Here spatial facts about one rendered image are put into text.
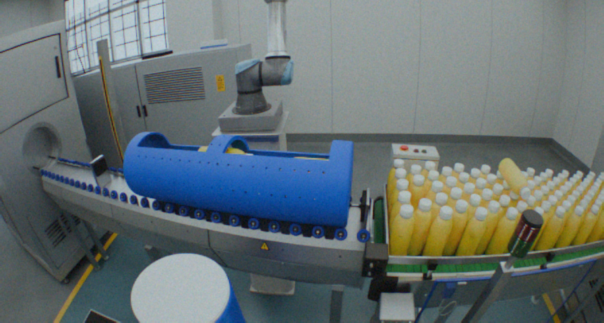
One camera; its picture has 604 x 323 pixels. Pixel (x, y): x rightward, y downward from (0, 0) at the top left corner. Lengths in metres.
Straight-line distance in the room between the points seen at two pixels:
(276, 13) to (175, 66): 1.53
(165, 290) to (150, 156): 0.53
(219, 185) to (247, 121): 0.42
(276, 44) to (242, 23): 2.45
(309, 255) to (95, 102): 2.93
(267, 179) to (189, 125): 1.95
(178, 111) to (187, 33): 1.24
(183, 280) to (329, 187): 0.48
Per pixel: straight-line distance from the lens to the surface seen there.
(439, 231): 0.87
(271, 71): 1.22
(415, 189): 0.99
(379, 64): 3.65
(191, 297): 0.72
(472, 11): 4.12
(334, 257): 0.98
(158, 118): 2.87
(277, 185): 0.82
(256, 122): 1.23
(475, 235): 0.93
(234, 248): 1.07
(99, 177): 1.62
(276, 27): 1.26
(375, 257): 0.81
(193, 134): 2.74
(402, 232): 0.85
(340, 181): 0.79
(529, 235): 0.67
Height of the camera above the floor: 1.59
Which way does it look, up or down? 26 degrees down
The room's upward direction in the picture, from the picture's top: 2 degrees counter-clockwise
